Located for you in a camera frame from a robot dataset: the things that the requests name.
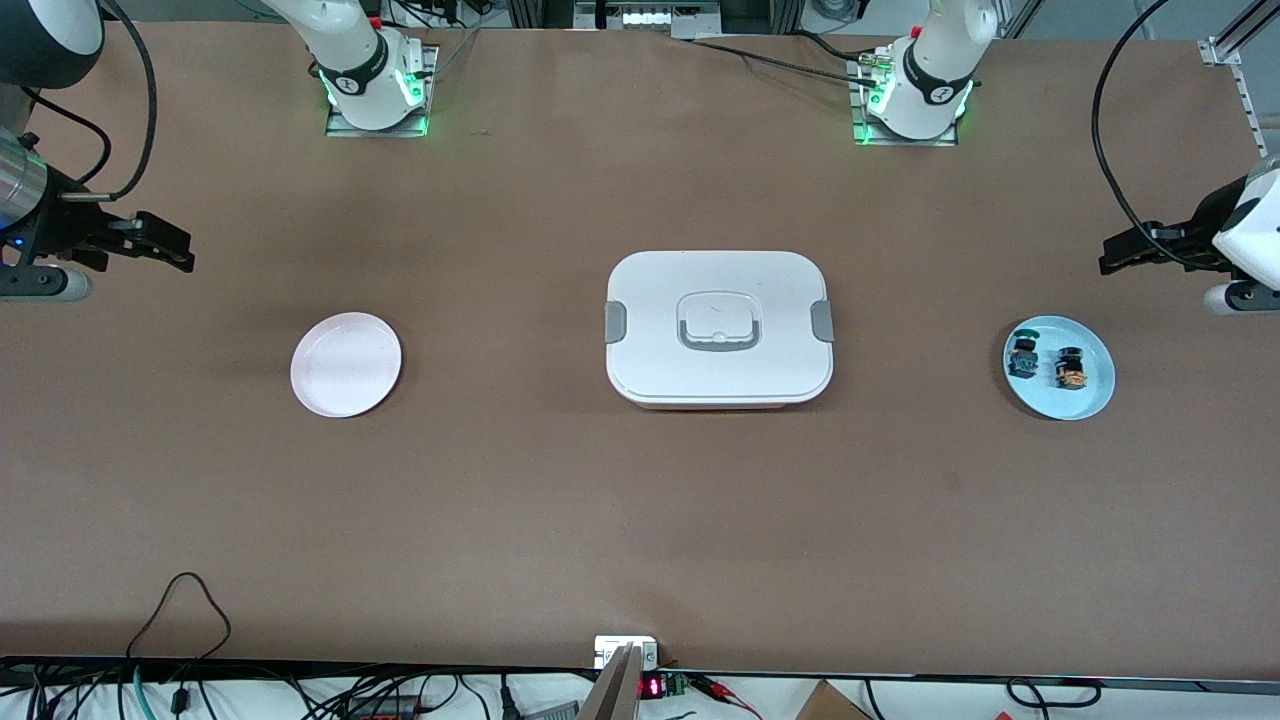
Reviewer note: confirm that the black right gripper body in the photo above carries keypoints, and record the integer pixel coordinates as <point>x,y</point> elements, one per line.
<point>72,225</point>

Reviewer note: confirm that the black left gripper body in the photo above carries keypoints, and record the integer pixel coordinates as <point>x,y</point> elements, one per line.
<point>1194,236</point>

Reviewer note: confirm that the orange and black switch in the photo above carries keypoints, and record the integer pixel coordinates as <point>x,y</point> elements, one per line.
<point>1071,370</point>

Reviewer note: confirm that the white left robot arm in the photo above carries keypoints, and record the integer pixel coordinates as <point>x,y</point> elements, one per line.
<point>935,70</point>

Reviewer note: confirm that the light blue round plate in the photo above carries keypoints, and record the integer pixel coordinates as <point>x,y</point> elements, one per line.
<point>1090,390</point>

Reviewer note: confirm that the pink round plate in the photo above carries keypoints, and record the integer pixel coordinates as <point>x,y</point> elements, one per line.
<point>345,365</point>

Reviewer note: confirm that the brown cardboard piece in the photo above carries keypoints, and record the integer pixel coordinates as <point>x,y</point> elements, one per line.
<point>830,705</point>

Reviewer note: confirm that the red clip leads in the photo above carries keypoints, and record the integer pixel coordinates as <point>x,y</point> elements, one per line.
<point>715,686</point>

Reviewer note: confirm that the small white box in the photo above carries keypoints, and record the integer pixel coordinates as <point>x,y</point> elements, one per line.
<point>615,650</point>

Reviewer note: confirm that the grey metal bar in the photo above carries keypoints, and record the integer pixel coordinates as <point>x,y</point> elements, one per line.
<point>612,695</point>

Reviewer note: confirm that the red LED display board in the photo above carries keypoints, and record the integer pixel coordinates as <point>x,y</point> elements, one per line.
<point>655,686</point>

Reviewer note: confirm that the aluminium perforated rail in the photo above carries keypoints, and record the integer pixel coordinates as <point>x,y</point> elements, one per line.
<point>1225,50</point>

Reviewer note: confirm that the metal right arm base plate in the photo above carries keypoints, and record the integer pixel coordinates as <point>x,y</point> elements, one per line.
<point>345,131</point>

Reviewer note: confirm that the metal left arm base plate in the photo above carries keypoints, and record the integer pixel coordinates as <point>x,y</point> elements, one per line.
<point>905,142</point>

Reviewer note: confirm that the aluminium frame with white lights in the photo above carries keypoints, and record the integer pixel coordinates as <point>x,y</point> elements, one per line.
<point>650,17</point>

